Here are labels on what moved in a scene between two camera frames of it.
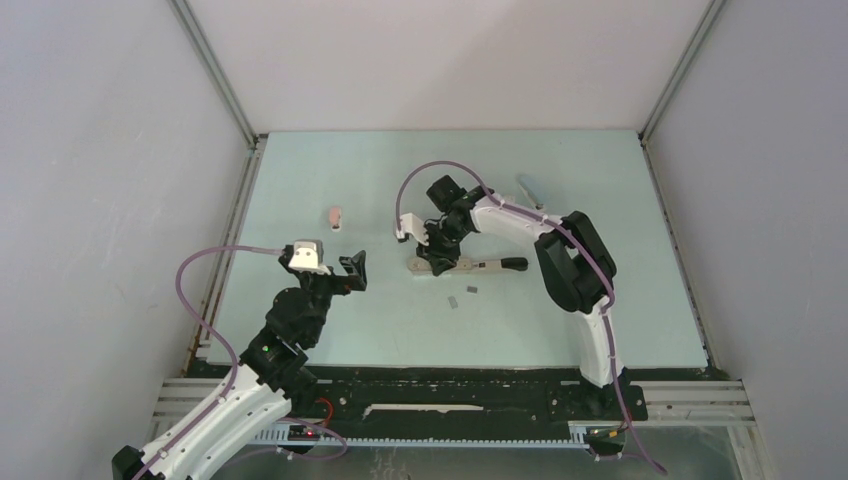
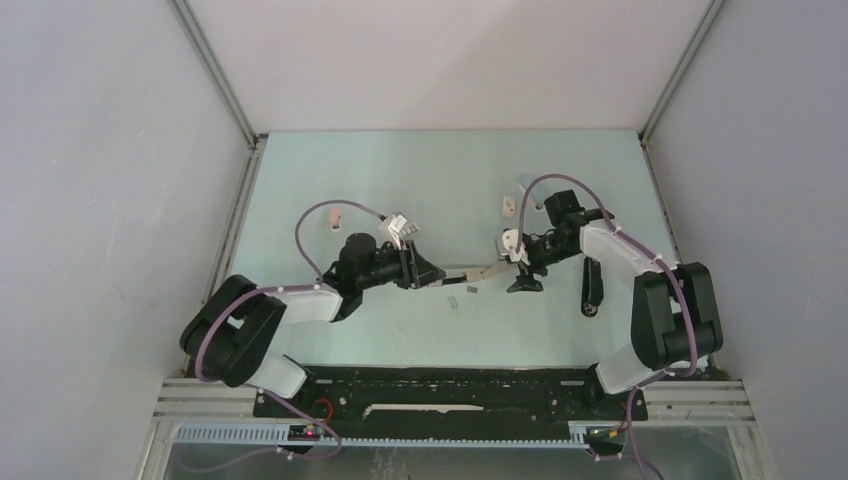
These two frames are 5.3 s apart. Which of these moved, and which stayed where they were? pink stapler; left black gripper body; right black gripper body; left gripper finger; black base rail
Moved: right black gripper body; left black gripper body; left gripper finger
Stayed: pink stapler; black base rail
